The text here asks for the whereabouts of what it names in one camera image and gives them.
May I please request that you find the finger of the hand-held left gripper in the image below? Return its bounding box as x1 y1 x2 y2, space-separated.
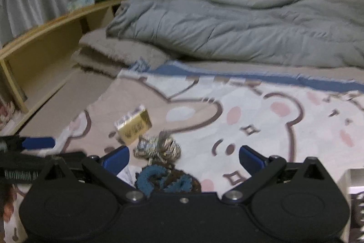
0 151 87 168
0 137 56 151

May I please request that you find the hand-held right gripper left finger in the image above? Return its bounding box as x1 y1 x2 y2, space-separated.
37 145 143 204

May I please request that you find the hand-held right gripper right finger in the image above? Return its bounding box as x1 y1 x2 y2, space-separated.
222 146 330 204

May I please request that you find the small yellow white card box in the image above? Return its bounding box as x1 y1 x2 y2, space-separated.
114 105 152 146

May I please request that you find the grey striped knitted keychain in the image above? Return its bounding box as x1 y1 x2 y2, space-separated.
133 130 182 161

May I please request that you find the blue brown scrunchie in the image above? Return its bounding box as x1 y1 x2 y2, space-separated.
136 165 202 198

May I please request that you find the white cardboard box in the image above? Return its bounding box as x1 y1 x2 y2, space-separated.
337 169 364 243

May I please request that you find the cartoon bear printed blanket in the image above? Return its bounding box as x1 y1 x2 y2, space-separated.
0 59 364 243

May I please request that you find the pink patterned cloth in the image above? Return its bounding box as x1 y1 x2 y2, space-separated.
0 95 15 132

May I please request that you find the cartoon print blanket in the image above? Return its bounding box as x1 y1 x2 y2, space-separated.
17 59 364 135

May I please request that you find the wooden bedside shelf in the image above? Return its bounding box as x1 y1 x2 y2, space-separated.
0 0 131 132

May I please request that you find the fluffy beige blanket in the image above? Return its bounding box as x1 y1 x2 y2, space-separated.
71 29 179 78

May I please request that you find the grey duvet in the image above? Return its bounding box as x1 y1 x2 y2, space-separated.
106 0 364 68

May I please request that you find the grey curtain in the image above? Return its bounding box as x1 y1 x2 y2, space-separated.
0 0 96 46

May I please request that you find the tissue pack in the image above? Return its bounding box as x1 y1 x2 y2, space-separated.
67 0 96 10

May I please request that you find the beige pillow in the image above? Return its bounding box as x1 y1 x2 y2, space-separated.
115 2 131 17

